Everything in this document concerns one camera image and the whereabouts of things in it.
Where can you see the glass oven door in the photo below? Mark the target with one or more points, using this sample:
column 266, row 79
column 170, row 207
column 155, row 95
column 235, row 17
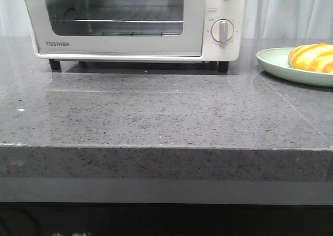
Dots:
column 189, row 43

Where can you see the golden striped bread roll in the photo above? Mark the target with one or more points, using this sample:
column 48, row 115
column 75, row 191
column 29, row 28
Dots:
column 312, row 57

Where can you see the lower timer knob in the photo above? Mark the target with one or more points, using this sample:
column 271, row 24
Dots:
column 222, row 31

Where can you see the light green plate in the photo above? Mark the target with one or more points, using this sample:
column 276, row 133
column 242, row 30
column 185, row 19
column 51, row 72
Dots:
column 275, row 61

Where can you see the metal wire oven rack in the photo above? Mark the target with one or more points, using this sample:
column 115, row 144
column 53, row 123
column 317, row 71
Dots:
column 119, row 21

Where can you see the white Toshiba toaster oven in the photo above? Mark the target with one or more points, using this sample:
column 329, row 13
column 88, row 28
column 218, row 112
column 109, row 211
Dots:
column 212, row 51

